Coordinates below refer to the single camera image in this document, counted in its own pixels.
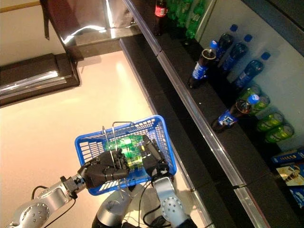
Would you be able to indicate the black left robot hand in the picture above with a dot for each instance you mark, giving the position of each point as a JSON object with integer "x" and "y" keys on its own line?
{"x": 102, "y": 171}

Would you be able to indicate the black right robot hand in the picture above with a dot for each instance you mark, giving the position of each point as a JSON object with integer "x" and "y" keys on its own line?
{"x": 156, "y": 166}

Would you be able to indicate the blue plastic shopping basket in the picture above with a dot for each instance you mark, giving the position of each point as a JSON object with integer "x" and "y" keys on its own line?
{"x": 163, "y": 118}

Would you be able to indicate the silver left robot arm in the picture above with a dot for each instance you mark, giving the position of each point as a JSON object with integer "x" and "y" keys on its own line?
{"x": 40, "y": 209}

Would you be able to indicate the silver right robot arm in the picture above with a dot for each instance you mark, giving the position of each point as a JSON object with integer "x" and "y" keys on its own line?
{"x": 168, "y": 204}

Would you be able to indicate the silver left robot leg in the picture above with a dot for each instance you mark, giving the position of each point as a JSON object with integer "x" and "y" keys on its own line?
{"x": 111, "y": 211}

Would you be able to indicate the black shelf base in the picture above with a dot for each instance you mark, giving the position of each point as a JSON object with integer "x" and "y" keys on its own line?
{"x": 166, "y": 99}

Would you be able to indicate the black middle shelf board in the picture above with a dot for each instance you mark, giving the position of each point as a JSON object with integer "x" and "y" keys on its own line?
{"x": 204, "y": 95}

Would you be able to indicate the black shelf board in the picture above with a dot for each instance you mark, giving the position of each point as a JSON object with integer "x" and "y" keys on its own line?
{"x": 285, "y": 9}
{"x": 204, "y": 95}

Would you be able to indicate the dark cola bottle red label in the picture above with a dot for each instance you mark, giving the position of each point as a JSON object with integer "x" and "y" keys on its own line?
{"x": 161, "y": 12}

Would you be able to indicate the brown steel-clad pillar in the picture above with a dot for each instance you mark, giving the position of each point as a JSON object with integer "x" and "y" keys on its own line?
{"x": 71, "y": 19}

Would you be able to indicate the black top shelf board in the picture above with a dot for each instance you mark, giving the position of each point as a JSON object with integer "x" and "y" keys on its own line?
{"x": 285, "y": 9}

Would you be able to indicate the wooden wall trim strip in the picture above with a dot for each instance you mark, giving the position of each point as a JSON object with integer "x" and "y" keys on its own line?
{"x": 19, "y": 7}

